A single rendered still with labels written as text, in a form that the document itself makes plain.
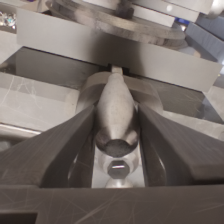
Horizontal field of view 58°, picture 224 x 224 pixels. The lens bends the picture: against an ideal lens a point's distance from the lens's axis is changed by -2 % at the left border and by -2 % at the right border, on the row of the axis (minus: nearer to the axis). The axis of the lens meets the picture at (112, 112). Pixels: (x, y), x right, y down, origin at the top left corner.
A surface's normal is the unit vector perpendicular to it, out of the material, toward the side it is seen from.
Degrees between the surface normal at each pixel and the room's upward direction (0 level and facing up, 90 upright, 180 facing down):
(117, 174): 90
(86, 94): 90
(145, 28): 50
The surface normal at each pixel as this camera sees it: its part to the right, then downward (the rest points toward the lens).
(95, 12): -0.09, -0.16
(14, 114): -0.01, 0.56
